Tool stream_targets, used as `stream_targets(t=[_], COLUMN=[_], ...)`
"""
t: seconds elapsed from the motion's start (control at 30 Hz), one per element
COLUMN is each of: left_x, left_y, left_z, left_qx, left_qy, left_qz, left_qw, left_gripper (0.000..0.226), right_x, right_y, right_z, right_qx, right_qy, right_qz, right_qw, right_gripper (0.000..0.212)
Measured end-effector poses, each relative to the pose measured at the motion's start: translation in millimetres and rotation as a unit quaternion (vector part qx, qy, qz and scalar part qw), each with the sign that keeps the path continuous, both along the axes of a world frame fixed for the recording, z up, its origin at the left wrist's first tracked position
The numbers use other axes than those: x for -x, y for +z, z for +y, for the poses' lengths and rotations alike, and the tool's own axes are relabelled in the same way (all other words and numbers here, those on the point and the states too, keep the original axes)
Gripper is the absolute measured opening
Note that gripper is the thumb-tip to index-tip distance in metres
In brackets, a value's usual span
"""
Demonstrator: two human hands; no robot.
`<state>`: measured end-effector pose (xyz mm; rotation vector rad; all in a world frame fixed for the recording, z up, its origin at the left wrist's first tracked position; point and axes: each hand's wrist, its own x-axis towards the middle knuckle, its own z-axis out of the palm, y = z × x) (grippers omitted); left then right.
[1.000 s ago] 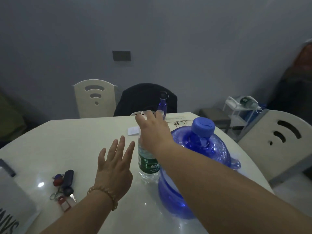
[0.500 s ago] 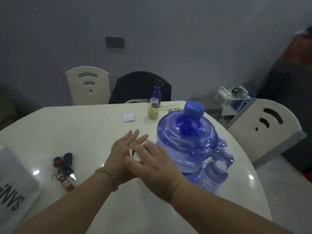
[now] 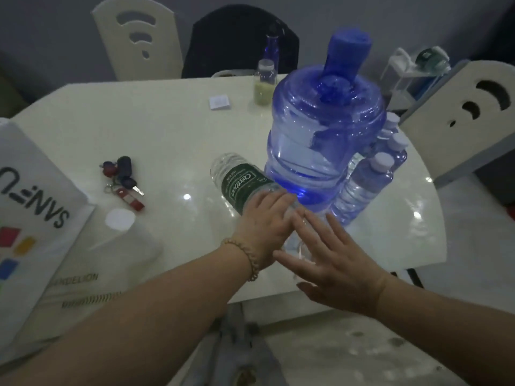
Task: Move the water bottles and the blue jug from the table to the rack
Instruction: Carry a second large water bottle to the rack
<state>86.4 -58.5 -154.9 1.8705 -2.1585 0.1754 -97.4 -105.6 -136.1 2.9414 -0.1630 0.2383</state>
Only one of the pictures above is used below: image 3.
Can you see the person's right hand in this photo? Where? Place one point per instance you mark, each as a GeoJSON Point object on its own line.
{"type": "Point", "coordinates": [342, 273]}

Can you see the person's left hand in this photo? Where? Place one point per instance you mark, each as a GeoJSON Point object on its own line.
{"type": "Point", "coordinates": [265, 225]}

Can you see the green label water bottle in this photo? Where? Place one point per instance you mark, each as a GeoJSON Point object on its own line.
{"type": "Point", "coordinates": [432, 60]}
{"type": "Point", "coordinates": [237, 180]}

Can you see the small blue tinted water bottle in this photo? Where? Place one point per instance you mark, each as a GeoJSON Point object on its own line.
{"type": "Point", "coordinates": [398, 141]}
{"type": "Point", "coordinates": [392, 118]}
{"type": "Point", "coordinates": [362, 184]}

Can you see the large blue water jug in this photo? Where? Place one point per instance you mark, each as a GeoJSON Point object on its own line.
{"type": "Point", "coordinates": [318, 136]}

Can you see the white tiered storage cart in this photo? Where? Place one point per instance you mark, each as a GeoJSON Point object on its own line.
{"type": "Point", "coordinates": [396, 68]}

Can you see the person's right forearm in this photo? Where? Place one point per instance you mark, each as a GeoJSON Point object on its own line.
{"type": "Point", "coordinates": [442, 329]}

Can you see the person's left forearm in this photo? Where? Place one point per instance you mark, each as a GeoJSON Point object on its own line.
{"type": "Point", "coordinates": [141, 317]}

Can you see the white table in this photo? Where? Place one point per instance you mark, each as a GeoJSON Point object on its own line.
{"type": "Point", "coordinates": [181, 128]}

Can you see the small white card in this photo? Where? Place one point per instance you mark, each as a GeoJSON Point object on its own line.
{"type": "Point", "coordinates": [220, 102]}

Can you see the glass jar with silver lid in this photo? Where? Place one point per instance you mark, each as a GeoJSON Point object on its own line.
{"type": "Point", "coordinates": [264, 88]}

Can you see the translucent pouch with white cap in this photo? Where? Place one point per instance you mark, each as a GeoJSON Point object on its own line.
{"type": "Point", "coordinates": [118, 219]}

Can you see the key bunch with red tags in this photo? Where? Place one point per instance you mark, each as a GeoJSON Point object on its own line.
{"type": "Point", "coordinates": [124, 164]}

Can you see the white chair with arc cutouts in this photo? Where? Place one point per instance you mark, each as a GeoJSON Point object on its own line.
{"type": "Point", "coordinates": [108, 48]}
{"type": "Point", "coordinates": [438, 148]}

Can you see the dark blue metal flask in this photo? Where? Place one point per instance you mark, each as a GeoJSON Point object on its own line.
{"type": "Point", "coordinates": [271, 52]}

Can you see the white paper bag coloured squares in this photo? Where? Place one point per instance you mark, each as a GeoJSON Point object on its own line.
{"type": "Point", "coordinates": [36, 245]}

